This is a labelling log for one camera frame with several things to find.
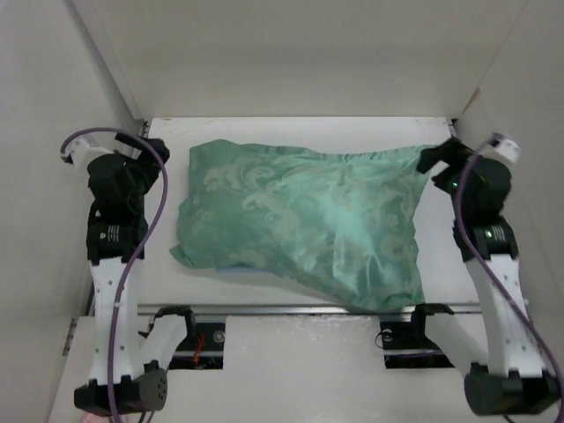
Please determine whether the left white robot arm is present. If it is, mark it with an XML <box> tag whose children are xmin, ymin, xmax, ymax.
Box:
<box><xmin>60</xmin><ymin>127</ymin><xmax>197</xmax><ymax>422</ymax></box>

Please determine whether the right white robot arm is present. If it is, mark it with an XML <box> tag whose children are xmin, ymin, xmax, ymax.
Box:
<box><xmin>408</xmin><ymin>133</ymin><xmax>563</xmax><ymax>421</ymax></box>

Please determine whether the light blue pillowcase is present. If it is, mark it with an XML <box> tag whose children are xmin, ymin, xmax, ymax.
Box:
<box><xmin>216</xmin><ymin>263</ymin><xmax>265</xmax><ymax>273</ymax></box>

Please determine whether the green cloth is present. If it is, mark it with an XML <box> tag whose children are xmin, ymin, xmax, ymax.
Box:
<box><xmin>171</xmin><ymin>139</ymin><xmax>427</xmax><ymax>311</ymax></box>

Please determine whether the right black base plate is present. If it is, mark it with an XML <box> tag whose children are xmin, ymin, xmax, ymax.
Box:
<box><xmin>380</xmin><ymin>321</ymin><xmax>439</xmax><ymax>351</ymax></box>

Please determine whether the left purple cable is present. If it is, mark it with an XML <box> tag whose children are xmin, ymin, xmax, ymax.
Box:
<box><xmin>59</xmin><ymin>126</ymin><xmax>171</xmax><ymax>423</ymax></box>

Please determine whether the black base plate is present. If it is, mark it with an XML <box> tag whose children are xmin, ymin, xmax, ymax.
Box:
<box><xmin>380</xmin><ymin>321</ymin><xmax>439</xmax><ymax>351</ymax></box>
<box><xmin>174</xmin><ymin>322</ymin><xmax>226</xmax><ymax>358</ymax></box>

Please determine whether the pink plastic bag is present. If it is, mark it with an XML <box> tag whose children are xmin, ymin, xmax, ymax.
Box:
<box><xmin>81</xmin><ymin>413</ymin><xmax>129</xmax><ymax>423</ymax></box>

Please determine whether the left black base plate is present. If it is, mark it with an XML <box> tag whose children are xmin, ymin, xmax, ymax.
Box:
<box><xmin>174</xmin><ymin>322</ymin><xmax>226</xmax><ymax>358</ymax></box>

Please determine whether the aluminium front rail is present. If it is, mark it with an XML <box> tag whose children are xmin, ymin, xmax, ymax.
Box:
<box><xmin>137</xmin><ymin>303</ymin><xmax>481</xmax><ymax>316</ymax></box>

